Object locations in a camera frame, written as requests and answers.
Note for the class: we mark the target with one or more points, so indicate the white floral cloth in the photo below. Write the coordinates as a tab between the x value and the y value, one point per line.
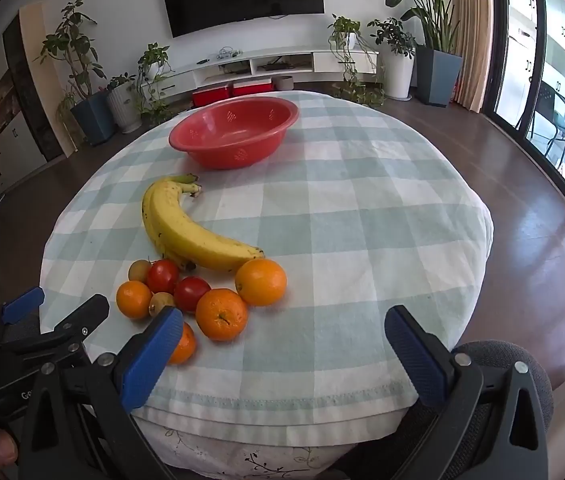
212	452

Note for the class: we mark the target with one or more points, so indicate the white television cabinet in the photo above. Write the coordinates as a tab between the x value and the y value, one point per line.
332	60

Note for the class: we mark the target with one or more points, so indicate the green white checked tablecloth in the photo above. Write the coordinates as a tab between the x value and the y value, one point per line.
337	210

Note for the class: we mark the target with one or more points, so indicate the broad-leaf plant in grey-blue pot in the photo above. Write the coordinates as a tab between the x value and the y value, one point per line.
437	75

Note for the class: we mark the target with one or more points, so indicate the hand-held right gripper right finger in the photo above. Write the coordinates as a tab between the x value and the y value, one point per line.
417	355

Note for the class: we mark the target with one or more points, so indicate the beige curtain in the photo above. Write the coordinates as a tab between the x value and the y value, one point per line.
472	35

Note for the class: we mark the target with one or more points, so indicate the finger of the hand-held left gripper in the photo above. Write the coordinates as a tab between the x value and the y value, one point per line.
80	317
22	305

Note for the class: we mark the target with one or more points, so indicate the orange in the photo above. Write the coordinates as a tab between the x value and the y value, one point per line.
261	282
186	345
221	314
135	300

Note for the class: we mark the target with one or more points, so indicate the plant in white ribbed pot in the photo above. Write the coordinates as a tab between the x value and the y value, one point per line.
125	105

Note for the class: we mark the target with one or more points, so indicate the grey fabric chair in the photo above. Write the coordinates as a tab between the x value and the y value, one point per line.
499	355

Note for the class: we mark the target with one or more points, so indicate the black media device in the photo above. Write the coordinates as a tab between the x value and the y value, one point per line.
277	66

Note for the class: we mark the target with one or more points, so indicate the trailing pothos plant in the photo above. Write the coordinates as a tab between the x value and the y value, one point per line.
155	60
345	27

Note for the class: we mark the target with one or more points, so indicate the yellow banana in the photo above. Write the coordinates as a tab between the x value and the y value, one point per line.
165	252
187	240

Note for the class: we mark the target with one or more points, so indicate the wall cabinet with dark panel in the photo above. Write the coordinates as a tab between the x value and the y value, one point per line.
27	95

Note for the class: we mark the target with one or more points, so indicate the black-framed glass door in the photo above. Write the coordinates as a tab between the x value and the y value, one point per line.
499	35

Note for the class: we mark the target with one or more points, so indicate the red tomato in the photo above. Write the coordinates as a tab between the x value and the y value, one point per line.
162	276
191	292

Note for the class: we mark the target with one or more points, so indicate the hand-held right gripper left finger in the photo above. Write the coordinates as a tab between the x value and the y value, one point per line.
152	355

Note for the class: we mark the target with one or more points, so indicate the small-leaf tree in blue pot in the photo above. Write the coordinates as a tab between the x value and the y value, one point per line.
92	117

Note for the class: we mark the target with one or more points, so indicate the brown kiwi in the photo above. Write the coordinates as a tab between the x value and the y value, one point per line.
161	302
138	270

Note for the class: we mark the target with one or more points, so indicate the plant in white round pot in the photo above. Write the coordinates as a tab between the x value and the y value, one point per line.
397	72

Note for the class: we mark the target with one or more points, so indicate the red storage box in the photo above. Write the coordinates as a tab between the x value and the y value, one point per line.
252	88
212	96

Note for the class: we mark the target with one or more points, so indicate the red plastic basin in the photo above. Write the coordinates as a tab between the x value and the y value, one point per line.
232	152

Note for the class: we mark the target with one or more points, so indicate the outdoor metal chair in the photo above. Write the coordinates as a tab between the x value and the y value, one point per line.
559	117

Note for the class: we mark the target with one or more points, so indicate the small grey pot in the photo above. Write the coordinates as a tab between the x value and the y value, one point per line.
283	83

